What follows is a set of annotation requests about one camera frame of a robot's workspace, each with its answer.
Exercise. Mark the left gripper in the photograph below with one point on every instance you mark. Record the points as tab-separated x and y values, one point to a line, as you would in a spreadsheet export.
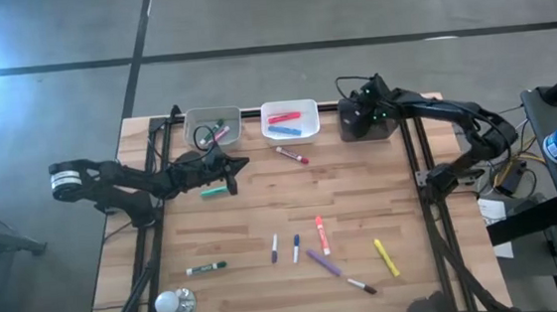
207	174

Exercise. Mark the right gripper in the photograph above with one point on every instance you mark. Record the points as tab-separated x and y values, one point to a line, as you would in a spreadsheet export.
374	111

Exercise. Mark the teal highlighter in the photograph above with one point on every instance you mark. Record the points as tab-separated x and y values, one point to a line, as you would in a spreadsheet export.
214	191

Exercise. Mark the red cap whiteboard marker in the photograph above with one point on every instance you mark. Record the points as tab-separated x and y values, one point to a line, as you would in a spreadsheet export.
222	131

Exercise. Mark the green whiteboard marker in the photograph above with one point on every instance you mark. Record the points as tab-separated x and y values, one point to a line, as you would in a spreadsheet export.
216	126
207	268

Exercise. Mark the small purple cap marker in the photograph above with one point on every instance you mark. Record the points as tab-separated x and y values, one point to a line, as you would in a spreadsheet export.
274	253

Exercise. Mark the small blue cap marker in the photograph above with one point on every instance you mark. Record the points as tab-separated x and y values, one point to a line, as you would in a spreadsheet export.
295	242

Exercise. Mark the orange whiteboard marker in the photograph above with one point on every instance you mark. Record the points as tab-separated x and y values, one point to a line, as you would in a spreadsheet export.
322	234

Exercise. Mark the purple Sharpie highlighter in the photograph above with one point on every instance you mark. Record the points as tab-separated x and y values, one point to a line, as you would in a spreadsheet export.
324	262

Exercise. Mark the yellow highlighter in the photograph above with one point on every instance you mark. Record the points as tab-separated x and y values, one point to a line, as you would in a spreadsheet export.
386	257

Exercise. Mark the small brown cap marker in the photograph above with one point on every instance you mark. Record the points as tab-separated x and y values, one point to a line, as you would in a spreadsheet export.
363	287

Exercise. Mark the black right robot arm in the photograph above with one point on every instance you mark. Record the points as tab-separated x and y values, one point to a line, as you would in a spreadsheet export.
454	107

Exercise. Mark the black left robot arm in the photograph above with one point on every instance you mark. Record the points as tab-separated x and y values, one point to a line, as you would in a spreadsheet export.
126	178

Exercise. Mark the maroon marker red cap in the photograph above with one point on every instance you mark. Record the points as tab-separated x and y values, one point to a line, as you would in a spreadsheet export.
291	154

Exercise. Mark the blue highlighter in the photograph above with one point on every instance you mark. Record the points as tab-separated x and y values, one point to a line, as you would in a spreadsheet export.
285	130

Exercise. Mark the white plastic bin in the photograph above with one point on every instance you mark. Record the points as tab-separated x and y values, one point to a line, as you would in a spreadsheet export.
306	124
196	116

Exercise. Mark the red highlighter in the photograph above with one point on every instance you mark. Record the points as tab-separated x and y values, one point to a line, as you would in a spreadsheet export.
284	117

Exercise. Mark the white light bulb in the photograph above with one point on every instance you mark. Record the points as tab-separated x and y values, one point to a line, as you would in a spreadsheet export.
166	303

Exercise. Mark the black power box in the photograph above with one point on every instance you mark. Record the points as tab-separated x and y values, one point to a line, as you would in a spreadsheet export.
512	179

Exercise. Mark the white paper sheet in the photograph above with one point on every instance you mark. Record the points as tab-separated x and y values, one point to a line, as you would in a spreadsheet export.
492	211

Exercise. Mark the person's head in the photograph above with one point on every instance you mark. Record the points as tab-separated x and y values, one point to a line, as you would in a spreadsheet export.
425	309

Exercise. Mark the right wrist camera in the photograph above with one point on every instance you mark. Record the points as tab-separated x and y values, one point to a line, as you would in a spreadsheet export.
375	86

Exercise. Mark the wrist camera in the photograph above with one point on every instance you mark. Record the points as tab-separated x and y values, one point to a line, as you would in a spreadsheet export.
213	158
375	86

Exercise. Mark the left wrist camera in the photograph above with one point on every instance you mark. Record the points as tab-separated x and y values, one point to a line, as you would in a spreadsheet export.
213	158

